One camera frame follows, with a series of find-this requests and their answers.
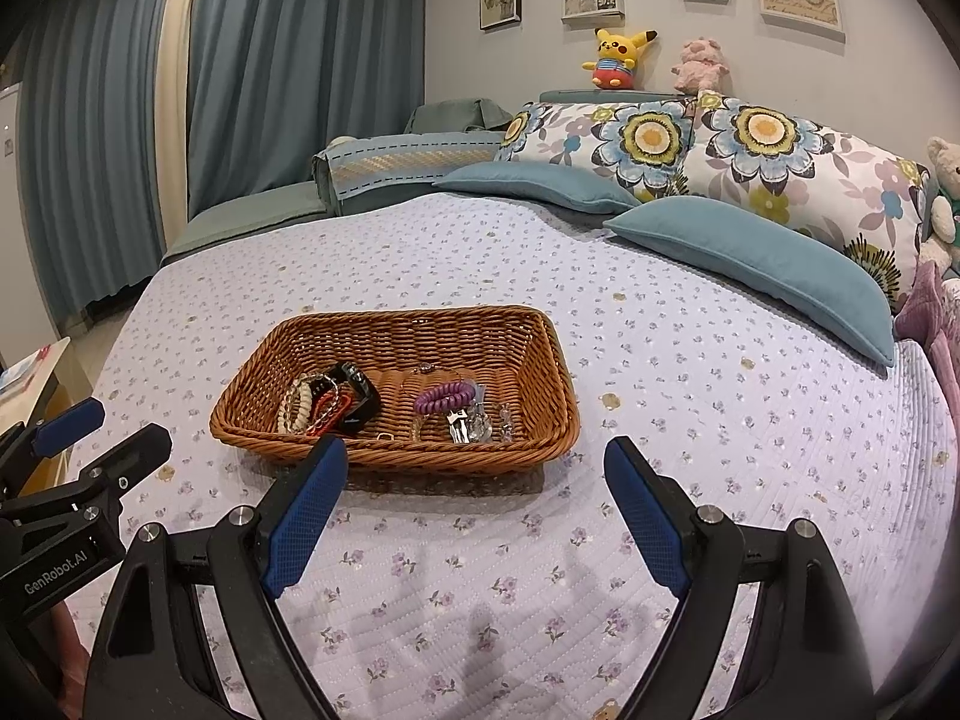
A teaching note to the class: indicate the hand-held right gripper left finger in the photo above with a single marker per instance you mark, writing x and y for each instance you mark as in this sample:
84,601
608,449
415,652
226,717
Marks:
307,517

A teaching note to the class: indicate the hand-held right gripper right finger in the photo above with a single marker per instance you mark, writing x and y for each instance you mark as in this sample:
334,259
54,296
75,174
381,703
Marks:
645,517

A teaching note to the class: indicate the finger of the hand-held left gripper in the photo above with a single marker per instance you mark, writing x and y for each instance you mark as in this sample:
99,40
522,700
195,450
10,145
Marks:
131,457
67,426

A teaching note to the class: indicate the silver star hair clip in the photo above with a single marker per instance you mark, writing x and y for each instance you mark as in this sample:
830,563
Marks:
459,424

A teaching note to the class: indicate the brown wicker basket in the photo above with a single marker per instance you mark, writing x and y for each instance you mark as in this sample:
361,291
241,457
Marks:
450,337

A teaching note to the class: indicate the wooden side table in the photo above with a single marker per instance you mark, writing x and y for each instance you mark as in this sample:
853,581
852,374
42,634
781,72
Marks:
45,390

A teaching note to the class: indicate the lilac floral quilt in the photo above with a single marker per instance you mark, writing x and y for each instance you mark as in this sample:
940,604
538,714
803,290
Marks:
675,405

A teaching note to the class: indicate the black wrist watch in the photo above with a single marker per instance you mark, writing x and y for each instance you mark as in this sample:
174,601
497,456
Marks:
360,390

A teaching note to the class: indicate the grey-green bedspread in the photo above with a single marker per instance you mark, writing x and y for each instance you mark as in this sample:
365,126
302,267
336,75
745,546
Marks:
247,221

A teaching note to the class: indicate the teal pillow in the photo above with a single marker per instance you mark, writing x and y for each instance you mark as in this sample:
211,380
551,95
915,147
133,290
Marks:
750,262
540,187

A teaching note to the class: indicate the blue curtain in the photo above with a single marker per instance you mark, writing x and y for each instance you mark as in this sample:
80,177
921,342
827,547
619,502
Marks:
105,127
300,52

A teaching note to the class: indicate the pink cushion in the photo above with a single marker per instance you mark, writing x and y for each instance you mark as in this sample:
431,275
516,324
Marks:
934,315

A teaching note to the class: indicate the folded teal blanket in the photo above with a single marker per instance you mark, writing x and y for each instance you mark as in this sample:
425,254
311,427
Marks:
405,172

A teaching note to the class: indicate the floral pillow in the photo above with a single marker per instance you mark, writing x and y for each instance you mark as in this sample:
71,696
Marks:
810,180
600,142

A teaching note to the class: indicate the grey-green cushion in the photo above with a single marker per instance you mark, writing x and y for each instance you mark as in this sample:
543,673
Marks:
450,118

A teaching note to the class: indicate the beige teddy bear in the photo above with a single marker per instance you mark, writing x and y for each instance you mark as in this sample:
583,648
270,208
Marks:
945,187

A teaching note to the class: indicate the pink plush toy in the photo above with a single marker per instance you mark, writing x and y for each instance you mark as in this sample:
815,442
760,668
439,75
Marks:
697,67

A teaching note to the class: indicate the yellow plush toy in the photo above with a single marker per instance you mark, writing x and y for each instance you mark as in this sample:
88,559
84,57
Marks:
615,60

